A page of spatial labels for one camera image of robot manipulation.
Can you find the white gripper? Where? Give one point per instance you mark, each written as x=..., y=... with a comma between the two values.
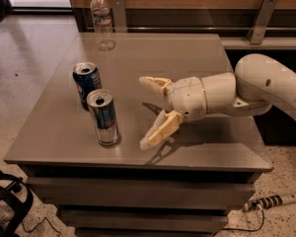
x=188, y=98

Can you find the redbull can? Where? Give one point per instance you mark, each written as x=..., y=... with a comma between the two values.
x=101, y=107

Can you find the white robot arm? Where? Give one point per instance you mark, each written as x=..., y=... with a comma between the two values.
x=258, y=83

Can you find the blue pepsi can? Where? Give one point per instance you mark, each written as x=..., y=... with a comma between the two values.
x=87, y=78

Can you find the clear plastic water bottle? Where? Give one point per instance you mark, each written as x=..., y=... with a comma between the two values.
x=102, y=22

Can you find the grey drawer cabinet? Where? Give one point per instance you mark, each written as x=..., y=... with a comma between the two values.
x=183, y=188

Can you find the white power strip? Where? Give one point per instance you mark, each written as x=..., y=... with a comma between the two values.
x=269, y=202

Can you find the black chair base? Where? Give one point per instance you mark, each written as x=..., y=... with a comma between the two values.
x=16, y=200

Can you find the horizontal metal rail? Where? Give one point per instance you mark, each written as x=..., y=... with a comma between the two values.
x=206, y=29

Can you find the left metal bracket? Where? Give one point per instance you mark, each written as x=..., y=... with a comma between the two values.
x=119, y=16

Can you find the metal bracket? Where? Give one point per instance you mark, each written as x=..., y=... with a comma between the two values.
x=257, y=31
x=119, y=16

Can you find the right metal bracket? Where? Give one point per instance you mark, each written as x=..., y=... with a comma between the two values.
x=257, y=31

